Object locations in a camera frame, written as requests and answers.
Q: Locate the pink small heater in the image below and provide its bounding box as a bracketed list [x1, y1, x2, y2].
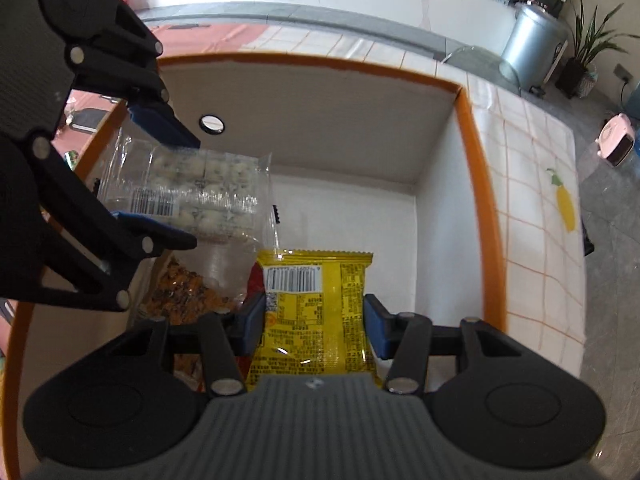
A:
[596, 114, 636, 167]

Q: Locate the white ball candy packet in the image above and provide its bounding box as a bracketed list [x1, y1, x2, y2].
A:
[98, 130, 279, 306]

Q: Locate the orange cardboard box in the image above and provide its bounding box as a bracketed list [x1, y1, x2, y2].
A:
[3, 52, 506, 479]

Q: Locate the gold topped peanut bag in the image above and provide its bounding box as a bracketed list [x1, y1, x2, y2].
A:
[136, 253, 237, 391]

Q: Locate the silver trash can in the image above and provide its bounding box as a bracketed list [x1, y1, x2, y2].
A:
[501, 3, 570, 92]

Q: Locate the tall potted plant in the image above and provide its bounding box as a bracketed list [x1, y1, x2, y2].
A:
[555, 0, 639, 99]

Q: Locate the yellow snack bar packet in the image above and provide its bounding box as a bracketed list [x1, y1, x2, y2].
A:
[246, 249, 376, 390]

